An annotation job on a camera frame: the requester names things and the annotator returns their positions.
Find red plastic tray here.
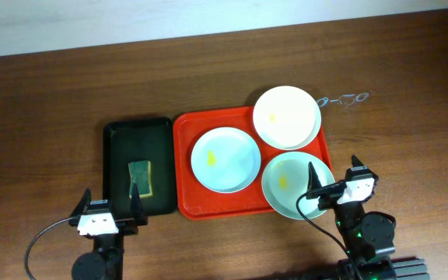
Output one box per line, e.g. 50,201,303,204
173,107,331,220

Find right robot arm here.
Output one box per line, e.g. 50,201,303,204
299,156,397,279

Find green and yellow sponge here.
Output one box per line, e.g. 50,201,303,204
128,160,153,198

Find yellow stain on green plate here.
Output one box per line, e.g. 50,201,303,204
278,173,289,190

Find white plate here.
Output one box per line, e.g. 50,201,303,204
252,86,321,150

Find black plastic tray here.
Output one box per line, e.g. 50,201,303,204
103,117,177,219

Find light green plate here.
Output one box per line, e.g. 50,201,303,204
261,152,335,220

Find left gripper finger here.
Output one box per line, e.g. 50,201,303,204
130,184,147,220
70,188,91,217

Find yellow stain on blue plate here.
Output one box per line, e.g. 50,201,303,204
207,150,217,166

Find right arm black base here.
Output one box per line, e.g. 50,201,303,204
334,258,431,280

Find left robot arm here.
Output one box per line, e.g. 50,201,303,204
69,187,148,280

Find light blue plate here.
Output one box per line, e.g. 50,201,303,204
191,127,261,194

